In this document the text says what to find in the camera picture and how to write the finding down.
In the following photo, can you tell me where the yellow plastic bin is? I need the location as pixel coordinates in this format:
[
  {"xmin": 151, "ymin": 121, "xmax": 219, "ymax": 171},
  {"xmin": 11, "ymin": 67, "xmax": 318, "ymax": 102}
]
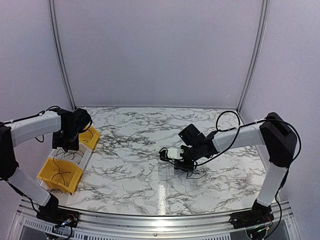
[
  {"xmin": 78, "ymin": 126, "xmax": 101, "ymax": 151},
  {"xmin": 37, "ymin": 157, "xmax": 83, "ymax": 194}
]

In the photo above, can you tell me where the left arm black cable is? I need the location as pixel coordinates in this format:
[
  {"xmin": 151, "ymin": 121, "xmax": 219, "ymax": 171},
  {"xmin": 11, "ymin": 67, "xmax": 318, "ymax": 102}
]
[{"xmin": 9, "ymin": 105, "xmax": 63, "ymax": 143}]

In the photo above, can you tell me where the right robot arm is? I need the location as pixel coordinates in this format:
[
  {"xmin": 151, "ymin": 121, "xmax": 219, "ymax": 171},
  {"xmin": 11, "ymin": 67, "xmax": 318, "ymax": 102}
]
[{"xmin": 167, "ymin": 112, "xmax": 301, "ymax": 224}]

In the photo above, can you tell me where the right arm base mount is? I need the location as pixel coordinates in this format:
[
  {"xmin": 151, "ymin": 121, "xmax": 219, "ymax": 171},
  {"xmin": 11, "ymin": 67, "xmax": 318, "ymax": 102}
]
[{"xmin": 229, "ymin": 200, "xmax": 274, "ymax": 229}]

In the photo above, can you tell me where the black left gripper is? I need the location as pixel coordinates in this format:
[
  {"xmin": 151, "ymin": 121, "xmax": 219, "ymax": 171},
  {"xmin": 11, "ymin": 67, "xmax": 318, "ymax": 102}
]
[{"xmin": 51, "ymin": 127, "xmax": 79, "ymax": 151}]

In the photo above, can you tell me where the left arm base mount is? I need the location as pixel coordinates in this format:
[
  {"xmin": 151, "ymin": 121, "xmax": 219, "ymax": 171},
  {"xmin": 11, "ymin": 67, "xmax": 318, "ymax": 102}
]
[{"xmin": 36, "ymin": 193, "xmax": 80, "ymax": 228}]

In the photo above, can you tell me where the white translucent plastic bin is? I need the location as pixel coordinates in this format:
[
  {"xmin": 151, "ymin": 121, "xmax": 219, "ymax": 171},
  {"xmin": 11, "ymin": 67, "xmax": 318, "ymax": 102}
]
[{"xmin": 48, "ymin": 143, "xmax": 93, "ymax": 171}]

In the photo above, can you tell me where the aluminium front rail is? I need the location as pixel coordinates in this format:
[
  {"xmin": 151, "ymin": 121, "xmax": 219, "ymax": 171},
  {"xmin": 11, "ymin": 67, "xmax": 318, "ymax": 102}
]
[{"xmin": 8, "ymin": 199, "xmax": 301, "ymax": 240}]

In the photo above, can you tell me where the near yellow plastic bin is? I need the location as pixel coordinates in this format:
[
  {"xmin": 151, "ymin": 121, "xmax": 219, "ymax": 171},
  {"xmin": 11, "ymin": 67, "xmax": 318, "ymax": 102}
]
[{"xmin": 37, "ymin": 157, "xmax": 83, "ymax": 194}]

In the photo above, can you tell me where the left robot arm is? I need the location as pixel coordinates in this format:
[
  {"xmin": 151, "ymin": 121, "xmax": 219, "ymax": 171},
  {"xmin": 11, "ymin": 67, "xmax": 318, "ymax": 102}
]
[{"xmin": 0, "ymin": 106, "xmax": 93, "ymax": 223}]

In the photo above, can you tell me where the far yellow plastic bin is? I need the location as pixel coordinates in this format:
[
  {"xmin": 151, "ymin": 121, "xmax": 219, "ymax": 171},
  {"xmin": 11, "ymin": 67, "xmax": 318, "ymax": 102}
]
[{"xmin": 78, "ymin": 126, "xmax": 101, "ymax": 151}]

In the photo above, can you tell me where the cable pile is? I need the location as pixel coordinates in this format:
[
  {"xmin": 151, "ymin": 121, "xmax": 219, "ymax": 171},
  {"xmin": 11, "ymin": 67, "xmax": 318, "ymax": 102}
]
[{"xmin": 186, "ymin": 163, "xmax": 208, "ymax": 180}]

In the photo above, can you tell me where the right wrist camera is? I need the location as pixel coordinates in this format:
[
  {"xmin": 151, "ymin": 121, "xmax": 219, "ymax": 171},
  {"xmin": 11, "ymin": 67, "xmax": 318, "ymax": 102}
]
[{"xmin": 159, "ymin": 147, "xmax": 184, "ymax": 162}]

